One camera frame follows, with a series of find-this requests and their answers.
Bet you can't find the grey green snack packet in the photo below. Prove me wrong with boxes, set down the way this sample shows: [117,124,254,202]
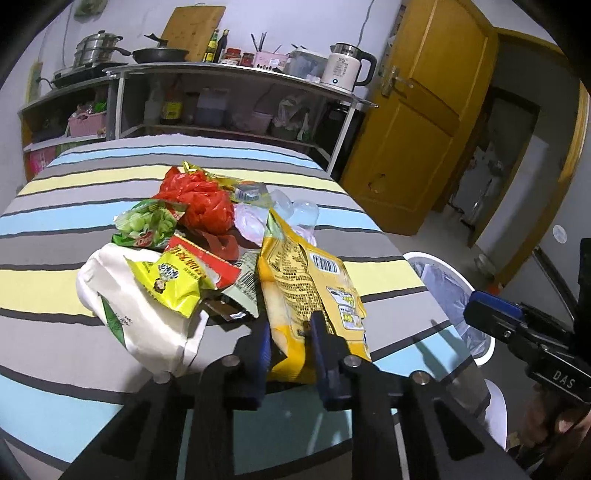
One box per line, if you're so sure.
[203,249,262,321]

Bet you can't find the pale pink plastic bag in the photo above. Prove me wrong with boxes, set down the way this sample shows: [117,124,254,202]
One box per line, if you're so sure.
[233,203,271,243]

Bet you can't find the black appliance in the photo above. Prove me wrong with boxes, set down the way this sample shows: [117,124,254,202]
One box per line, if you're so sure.
[318,102,352,153]

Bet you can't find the grey shelf unit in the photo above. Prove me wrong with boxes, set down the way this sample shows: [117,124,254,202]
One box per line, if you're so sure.
[18,76,116,181]

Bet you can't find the green pea snack bag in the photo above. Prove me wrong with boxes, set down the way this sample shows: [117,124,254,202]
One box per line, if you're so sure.
[112,198,188,250]

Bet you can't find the black frying pan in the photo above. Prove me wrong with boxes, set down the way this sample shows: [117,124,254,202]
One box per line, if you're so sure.
[131,33,190,64]

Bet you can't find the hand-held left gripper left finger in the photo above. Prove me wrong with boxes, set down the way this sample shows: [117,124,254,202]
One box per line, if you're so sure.
[60,318,278,480]

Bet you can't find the yellow label oil bottle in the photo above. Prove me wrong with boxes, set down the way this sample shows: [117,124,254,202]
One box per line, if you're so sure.
[161,83,183,124]

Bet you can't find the black induction cooker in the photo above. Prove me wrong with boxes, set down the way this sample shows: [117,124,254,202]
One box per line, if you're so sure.
[50,62,130,88]

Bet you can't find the large yellow snack bag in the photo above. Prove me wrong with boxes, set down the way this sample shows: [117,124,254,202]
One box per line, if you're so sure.
[256,210,372,385]

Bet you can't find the small yellow snack packet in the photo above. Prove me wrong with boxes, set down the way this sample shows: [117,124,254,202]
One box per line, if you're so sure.
[126,247,206,319]

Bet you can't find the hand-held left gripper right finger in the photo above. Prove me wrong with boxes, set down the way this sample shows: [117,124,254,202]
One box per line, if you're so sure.
[308,311,532,480]

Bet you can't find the clear storage container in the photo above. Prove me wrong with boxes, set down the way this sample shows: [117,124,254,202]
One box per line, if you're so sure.
[284,48,329,79]

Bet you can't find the white power cable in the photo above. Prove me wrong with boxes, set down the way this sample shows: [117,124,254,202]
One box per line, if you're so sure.
[355,0,389,47]

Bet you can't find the metal door handle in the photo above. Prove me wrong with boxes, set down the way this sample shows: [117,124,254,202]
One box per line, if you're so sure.
[381,65,414,97]

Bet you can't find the white plastic bag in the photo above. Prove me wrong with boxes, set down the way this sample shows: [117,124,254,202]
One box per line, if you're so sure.
[75,242,211,377]

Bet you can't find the steel steamer pot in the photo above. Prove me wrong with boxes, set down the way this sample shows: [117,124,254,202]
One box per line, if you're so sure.
[74,31,132,65]

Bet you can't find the pink utensil holder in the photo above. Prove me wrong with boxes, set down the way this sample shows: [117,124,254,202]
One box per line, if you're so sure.
[250,31,289,72]

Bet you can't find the pink plastic container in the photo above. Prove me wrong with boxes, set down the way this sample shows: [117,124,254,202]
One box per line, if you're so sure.
[231,111,273,134]

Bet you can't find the grey plastic jug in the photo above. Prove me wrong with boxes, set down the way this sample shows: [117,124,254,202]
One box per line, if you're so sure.
[196,90,229,127]

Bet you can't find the white electric kettle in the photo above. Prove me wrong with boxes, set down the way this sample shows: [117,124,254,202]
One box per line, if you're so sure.
[320,43,378,93]

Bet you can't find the white trash bin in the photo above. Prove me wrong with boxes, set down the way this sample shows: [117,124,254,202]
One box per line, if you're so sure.
[403,251,495,367]

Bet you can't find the white stool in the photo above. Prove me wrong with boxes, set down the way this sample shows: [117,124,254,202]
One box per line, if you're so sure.
[482,378,509,450]

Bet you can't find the yellow wooden door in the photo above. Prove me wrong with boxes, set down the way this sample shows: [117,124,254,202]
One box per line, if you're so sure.
[339,0,499,236]

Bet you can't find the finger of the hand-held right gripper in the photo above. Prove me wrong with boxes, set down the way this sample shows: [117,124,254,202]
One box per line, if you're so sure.
[463,291,532,346]

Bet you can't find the metal kitchen shelf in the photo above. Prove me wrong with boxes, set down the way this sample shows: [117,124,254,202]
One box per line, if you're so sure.
[102,62,379,174]

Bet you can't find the white plastic bottle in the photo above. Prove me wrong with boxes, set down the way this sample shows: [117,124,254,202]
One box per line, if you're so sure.
[144,83,164,124]

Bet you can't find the clear plastic cup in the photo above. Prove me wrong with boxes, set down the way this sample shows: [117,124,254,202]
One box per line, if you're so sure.
[291,199,320,237]
[270,189,295,219]

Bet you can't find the pink basket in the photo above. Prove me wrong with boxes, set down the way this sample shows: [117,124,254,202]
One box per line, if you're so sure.
[68,111,108,138]

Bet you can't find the yellow label sauce bottle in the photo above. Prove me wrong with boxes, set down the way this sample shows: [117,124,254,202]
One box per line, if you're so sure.
[203,28,220,63]

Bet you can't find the crumpled clear plastic bags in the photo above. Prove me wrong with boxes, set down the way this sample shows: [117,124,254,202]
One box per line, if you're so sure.
[272,95,310,139]

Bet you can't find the pink printed package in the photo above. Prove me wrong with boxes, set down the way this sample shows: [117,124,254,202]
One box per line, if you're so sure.
[28,148,56,178]

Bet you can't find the striped bed sheet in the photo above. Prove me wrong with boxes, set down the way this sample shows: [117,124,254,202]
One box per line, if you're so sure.
[0,136,490,480]

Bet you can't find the person's right hand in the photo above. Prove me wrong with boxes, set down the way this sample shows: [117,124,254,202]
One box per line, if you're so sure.
[517,385,591,467]

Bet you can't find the red white snack packet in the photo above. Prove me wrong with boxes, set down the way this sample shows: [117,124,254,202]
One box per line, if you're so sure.
[164,233,242,291]

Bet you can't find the yellow green wrapper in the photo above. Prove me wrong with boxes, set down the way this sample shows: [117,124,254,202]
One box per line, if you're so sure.
[181,161,273,208]

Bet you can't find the red plastic bag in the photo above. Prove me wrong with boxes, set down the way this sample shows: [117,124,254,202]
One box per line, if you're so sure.
[154,167,241,259]

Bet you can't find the wooden cutting board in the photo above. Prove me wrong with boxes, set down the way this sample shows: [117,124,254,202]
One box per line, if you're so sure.
[161,6,227,63]

